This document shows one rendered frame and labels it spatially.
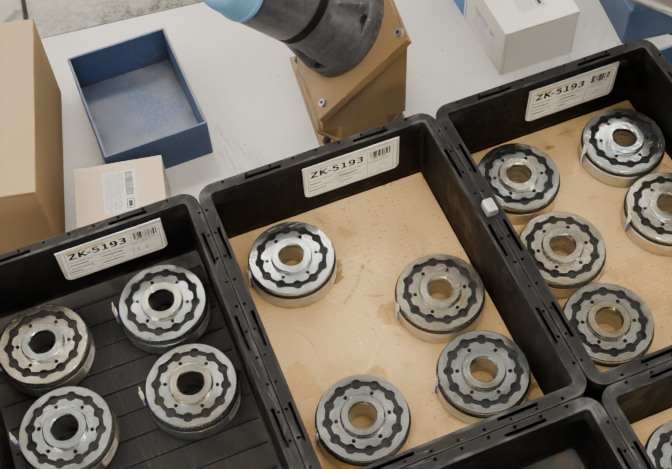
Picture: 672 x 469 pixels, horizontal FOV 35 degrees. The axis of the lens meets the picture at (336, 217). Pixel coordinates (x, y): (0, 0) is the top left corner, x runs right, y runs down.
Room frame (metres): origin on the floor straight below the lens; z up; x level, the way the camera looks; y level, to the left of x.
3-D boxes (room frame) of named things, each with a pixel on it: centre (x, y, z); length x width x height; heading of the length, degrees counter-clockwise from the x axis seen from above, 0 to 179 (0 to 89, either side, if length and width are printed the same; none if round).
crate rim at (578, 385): (0.59, -0.04, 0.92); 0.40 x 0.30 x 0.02; 19
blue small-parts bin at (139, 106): (1.02, 0.28, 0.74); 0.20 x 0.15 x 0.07; 20
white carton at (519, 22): (1.18, -0.29, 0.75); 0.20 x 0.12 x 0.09; 18
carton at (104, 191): (0.81, 0.28, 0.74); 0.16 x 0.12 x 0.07; 8
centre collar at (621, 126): (0.81, -0.37, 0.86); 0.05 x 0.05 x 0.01
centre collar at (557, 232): (0.66, -0.26, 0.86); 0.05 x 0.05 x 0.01
